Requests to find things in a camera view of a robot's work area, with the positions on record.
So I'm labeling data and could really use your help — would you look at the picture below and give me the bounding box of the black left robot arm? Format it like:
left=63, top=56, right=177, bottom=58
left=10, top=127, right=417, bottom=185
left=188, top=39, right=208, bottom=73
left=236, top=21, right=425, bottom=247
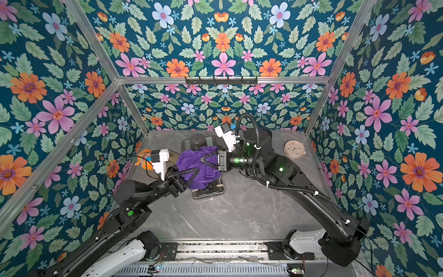
left=29, top=166, right=200, bottom=277

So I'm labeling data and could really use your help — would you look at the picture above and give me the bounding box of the silver espresso coffee machine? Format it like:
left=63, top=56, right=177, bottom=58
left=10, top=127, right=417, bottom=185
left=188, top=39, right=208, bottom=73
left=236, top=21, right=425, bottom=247
left=177, top=133, right=224, bottom=200

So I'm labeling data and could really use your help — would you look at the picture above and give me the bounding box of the orange plush toy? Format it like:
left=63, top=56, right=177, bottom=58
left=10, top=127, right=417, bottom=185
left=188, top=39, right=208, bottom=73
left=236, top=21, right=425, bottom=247
left=135, top=148, right=153, bottom=171

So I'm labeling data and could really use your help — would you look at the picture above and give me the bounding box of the black hook rail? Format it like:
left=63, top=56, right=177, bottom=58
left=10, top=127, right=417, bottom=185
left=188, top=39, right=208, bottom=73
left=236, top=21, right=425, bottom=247
left=185, top=76, right=258, bottom=85

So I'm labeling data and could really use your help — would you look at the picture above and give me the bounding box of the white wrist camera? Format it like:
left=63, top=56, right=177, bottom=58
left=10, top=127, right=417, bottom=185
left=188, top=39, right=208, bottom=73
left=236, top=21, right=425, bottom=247
left=215, top=122, right=239, bottom=153
left=151, top=149, right=170, bottom=181

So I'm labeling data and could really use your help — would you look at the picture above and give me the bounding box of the pink round alarm clock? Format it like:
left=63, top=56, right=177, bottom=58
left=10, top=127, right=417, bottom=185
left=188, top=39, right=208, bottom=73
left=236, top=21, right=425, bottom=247
left=284, top=140, right=306, bottom=159

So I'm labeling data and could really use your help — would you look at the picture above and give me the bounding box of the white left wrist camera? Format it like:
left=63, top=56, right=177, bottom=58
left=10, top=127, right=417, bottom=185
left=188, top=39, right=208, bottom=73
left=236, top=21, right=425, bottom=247
left=151, top=149, right=170, bottom=181

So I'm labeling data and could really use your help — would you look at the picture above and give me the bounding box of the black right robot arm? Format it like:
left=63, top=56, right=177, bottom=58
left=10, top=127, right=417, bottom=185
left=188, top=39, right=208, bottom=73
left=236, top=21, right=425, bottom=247
left=190, top=114, right=369, bottom=267

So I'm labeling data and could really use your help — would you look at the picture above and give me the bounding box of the purple microfiber cloth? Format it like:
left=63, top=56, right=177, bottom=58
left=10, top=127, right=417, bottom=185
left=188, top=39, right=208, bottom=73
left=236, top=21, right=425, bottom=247
left=177, top=146, right=222, bottom=190

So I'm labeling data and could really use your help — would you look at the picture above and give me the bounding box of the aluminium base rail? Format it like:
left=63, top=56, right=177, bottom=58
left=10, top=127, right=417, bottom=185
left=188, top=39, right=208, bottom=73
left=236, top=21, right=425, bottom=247
left=74, top=238, right=373, bottom=277

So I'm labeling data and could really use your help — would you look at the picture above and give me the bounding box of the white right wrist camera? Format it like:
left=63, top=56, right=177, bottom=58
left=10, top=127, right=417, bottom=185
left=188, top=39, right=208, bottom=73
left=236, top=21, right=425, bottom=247
left=215, top=122, right=239, bottom=153

